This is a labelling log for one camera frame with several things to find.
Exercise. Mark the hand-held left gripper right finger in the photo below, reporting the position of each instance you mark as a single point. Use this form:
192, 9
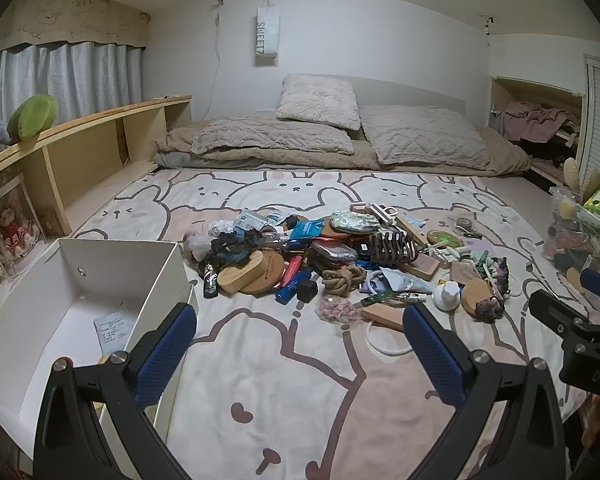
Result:
435, 360

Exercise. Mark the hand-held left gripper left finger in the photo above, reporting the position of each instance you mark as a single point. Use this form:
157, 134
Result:
165, 355

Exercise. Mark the white cardboard box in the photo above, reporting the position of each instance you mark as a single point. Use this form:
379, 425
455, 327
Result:
80, 300

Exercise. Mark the clear storage bin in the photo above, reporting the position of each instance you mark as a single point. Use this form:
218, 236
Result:
570, 245

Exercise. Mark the white paper receipt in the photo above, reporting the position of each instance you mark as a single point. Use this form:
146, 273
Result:
111, 332

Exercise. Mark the small white bottle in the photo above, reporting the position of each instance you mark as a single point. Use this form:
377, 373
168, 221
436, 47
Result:
447, 300

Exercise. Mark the purple braided scrunchie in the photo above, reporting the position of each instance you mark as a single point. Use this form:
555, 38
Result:
500, 272

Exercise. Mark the round wooden coaster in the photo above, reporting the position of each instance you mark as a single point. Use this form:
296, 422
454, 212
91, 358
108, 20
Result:
477, 295

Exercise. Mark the green clothes peg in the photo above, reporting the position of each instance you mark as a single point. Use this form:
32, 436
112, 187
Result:
481, 260
375, 301

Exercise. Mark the black tube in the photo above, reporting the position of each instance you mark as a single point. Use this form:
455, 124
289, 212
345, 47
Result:
210, 282

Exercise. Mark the white squeeze tube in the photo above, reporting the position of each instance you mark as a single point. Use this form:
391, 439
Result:
395, 280

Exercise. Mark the bag of pink stones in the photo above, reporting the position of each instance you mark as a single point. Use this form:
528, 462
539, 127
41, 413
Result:
337, 309

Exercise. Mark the crumpled clear plastic bag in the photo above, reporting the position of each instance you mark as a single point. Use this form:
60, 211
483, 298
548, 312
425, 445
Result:
200, 247

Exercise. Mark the beige loofah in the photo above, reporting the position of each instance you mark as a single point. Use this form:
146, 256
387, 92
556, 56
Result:
571, 172

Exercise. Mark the wooden disc green print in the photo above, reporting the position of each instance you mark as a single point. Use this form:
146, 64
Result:
442, 237

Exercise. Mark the black blue scrunchie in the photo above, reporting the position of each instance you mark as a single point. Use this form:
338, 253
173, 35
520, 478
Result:
230, 247

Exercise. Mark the bunny printed blanket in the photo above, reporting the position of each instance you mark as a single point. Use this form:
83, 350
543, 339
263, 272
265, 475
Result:
290, 385

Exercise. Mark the tan wooden oval block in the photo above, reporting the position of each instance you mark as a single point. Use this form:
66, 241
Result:
272, 272

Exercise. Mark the blue tube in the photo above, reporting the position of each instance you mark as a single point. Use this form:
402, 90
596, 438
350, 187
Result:
290, 290

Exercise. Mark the black charger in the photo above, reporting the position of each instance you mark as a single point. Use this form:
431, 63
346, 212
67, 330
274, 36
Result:
308, 291

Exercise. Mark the clear case red contents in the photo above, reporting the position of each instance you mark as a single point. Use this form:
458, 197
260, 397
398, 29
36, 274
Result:
332, 251

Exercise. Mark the red tube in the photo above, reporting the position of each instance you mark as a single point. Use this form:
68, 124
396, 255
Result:
291, 269

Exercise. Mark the shiny green pouch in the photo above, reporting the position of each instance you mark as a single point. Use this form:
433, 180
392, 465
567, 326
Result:
352, 222

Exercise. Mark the pile of clothes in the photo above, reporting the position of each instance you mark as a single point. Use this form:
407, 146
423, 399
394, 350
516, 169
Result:
530, 117

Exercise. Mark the blue packet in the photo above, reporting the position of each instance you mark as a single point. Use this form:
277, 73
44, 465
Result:
307, 230

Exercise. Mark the beige quilted pillow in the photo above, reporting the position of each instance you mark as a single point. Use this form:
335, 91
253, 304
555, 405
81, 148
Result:
270, 135
420, 135

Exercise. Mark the beige duvet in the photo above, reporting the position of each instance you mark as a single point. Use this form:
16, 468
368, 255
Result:
280, 160

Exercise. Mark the wooden shelf unit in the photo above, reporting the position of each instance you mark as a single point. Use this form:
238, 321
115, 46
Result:
80, 125

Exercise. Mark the grey headboard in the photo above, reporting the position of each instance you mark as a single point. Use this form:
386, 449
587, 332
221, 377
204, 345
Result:
410, 92

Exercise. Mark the green plush toy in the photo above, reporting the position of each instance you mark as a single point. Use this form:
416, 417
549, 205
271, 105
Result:
32, 116

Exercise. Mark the beige fluffy pillow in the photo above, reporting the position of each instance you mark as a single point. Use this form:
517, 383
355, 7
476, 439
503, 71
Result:
320, 100

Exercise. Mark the grey curtain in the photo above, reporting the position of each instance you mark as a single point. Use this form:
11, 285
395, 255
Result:
80, 75

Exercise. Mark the white hanging bag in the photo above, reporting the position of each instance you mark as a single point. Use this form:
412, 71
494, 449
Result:
266, 35

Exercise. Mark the beige printed valance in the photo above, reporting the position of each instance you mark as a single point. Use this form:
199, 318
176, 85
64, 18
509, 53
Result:
55, 15

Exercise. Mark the wooden wall niche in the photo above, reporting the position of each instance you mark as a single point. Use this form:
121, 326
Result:
500, 95

